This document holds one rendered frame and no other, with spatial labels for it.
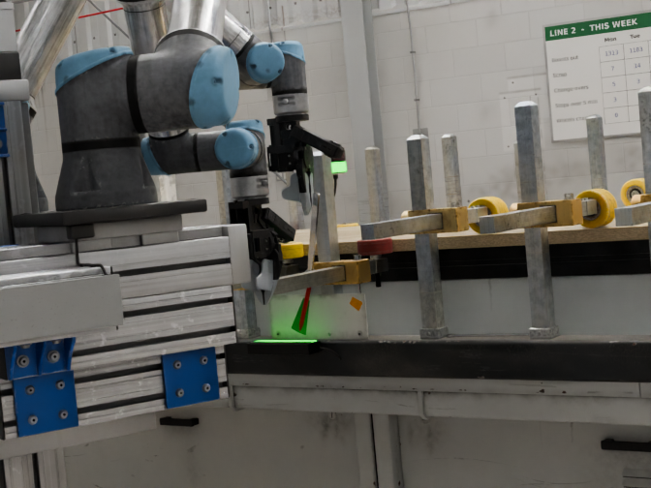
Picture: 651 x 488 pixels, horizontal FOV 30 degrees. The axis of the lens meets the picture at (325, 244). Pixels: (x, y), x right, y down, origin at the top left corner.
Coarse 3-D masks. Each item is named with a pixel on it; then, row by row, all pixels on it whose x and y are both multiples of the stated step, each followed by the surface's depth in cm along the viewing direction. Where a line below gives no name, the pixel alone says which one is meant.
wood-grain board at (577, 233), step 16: (608, 224) 262; (640, 224) 251; (304, 240) 311; (352, 240) 289; (400, 240) 277; (448, 240) 270; (464, 240) 268; (480, 240) 265; (496, 240) 263; (512, 240) 261; (560, 240) 255; (576, 240) 253; (592, 240) 251; (608, 240) 249; (624, 240) 247
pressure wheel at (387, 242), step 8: (360, 240) 274; (368, 240) 273; (376, 240) 272; (384, 240) 273; (360, 248) 274; (368, 248) 273; (376, 248) 272; (384, 248) 273; (392, 248) 276; (376, 256) 275; (376, 280) 276
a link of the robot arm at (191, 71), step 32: (192, 0) 190; (224, 0) 195; (192, 32) 180; (160, 64) 175; (192, 64) 175; (224, 64) 175; (160, 96) 174; (192, 96) 174; (224, 96) 176; (160, 128) 178; (192, 128) 180
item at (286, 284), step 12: (372, 264) 272; (384, 264) 276; (288, 276) 248; (300, 276) 250; (312, 276) 253; (324, 276) 257; (336, 276) 260; (276, 288) 243; (288, 288) 246; (300, 288) 250
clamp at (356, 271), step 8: (320, 264) 267; (328, 264) 265; (336, 264) 264; (344, 264) 263; (352, 264) 262; (360, 264) 262; (368, 264) 265; (352, 272) 262; (360, 272) 262; (368, 272) 264; (344, 280) 263; (352, 280) 262; (360, 280) 262; (368, 280) 264
